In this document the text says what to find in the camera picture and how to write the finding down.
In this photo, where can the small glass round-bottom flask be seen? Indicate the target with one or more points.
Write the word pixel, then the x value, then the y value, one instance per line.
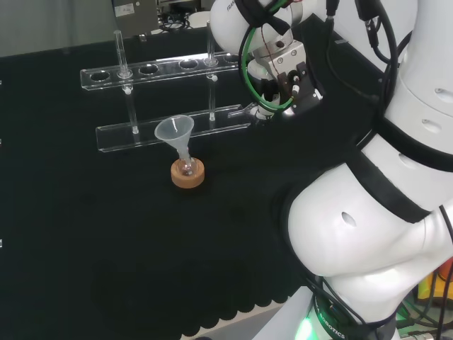
pixel 186 169

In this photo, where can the translucent plastic funnel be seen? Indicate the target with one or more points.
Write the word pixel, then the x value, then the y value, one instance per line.
pixel 174 131

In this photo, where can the clear acrylic funnel stand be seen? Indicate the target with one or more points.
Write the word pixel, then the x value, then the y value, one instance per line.
pixel 148 136

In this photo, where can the black bench cloth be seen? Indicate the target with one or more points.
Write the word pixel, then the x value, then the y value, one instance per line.
pixel 106 230

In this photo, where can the grey metal box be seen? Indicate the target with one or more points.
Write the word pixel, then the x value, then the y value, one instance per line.
pixel 136 16

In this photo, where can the yellow stop button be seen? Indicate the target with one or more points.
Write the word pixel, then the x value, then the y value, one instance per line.
pixel 424 283

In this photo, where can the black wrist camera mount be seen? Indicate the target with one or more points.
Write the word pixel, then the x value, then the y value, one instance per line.
pixel 308 95

